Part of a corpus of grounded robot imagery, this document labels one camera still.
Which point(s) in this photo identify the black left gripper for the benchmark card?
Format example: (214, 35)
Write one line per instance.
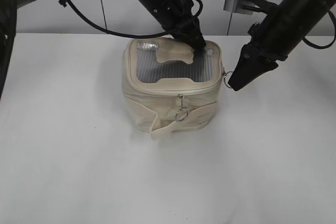
(176, 17)

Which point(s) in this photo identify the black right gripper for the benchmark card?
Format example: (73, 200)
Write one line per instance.
(270, 42)

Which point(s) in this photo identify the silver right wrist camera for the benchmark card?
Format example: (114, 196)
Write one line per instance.
(248, 7)

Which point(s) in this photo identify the cream bag with silver window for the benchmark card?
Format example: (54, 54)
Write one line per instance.
(155, 71)

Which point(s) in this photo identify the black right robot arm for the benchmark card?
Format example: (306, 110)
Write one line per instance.
(303, 15)

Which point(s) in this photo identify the silver zipper pull with ring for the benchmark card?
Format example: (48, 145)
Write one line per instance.
(183, 112)

